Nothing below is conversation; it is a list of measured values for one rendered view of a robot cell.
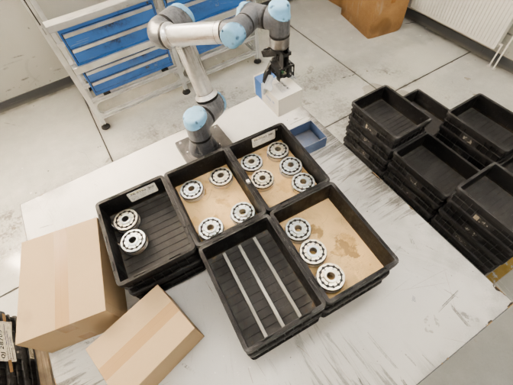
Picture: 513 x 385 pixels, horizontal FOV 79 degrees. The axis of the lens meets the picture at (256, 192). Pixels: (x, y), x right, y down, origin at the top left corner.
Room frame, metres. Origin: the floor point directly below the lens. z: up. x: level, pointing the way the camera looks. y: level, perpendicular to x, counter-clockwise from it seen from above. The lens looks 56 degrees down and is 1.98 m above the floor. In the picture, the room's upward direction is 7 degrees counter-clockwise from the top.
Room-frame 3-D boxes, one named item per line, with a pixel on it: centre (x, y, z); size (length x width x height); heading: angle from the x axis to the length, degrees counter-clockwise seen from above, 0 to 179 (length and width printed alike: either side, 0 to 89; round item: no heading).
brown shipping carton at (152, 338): (0.23, 0.45, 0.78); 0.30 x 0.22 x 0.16; 130
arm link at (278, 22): (1.10, -0.15, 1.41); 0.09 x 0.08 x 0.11; 57
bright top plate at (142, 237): (0.60, 0.52, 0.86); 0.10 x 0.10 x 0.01
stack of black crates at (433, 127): (1.60, -1.26, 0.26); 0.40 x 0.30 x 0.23; 25
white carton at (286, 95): (1.12, -0.14, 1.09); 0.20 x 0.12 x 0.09; 25
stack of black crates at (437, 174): (1.07, -1.07, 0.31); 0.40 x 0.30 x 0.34; 25
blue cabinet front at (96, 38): (2.47, 0.93, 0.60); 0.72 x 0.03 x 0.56; 115
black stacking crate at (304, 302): (0.37, 0.03, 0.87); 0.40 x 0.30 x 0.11; 22
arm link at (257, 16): (1.14, -0.06, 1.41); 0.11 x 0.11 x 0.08; 57
